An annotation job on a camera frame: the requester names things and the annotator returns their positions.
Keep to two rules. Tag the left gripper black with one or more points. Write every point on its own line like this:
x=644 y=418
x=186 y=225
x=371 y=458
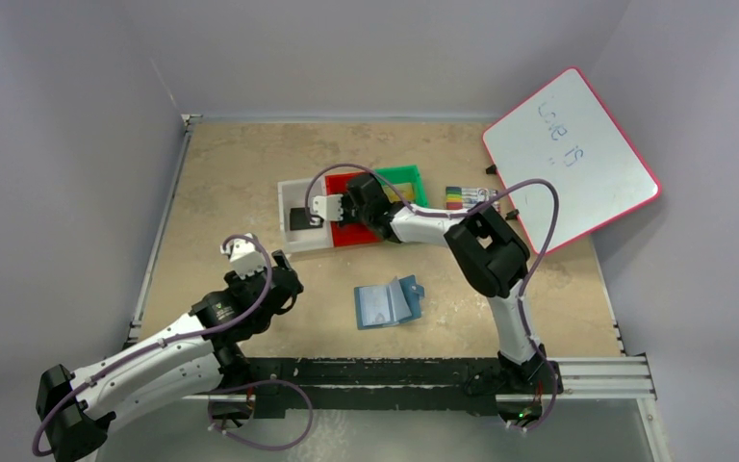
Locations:
x=278 y=272

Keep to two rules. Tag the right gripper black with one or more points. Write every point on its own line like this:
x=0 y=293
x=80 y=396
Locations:
x=345 y=208

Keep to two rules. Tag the blue card holder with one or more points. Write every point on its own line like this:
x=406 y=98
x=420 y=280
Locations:
x=391 y=304

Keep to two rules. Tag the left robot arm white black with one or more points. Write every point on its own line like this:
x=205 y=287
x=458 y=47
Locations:
x=196 y=354

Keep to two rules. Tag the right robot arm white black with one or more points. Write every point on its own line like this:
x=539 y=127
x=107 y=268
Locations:
x=491 y=256

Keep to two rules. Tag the gold card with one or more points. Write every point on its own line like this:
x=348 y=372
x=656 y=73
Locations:
x=405 y=190

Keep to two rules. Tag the black card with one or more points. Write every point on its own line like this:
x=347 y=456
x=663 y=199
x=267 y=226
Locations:
x=298 y=220

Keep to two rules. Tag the red plastic bin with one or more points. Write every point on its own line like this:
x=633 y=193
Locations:
x=352 y=233

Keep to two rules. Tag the green plastic bin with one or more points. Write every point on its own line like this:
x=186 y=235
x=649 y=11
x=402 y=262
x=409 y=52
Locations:
x=407 y=174

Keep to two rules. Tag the white plastic bin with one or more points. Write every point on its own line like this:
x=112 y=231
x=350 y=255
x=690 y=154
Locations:
x=300 y=234

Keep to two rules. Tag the marker pen pack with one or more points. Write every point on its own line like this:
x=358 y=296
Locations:
x=461 y=198

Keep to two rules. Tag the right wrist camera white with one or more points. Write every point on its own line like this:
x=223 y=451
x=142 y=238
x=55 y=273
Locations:
x=327 y=208

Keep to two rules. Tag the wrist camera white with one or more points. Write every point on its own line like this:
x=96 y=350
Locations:
x=244 y=254
x=327 y=208

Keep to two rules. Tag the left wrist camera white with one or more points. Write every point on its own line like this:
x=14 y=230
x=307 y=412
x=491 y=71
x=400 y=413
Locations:
x=244 y=254

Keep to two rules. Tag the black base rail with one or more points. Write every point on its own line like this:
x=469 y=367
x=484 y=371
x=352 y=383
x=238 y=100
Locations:
x=471 y=385

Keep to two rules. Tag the whiteboard with pink frame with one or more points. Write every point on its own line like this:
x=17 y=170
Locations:
x=564 y=133

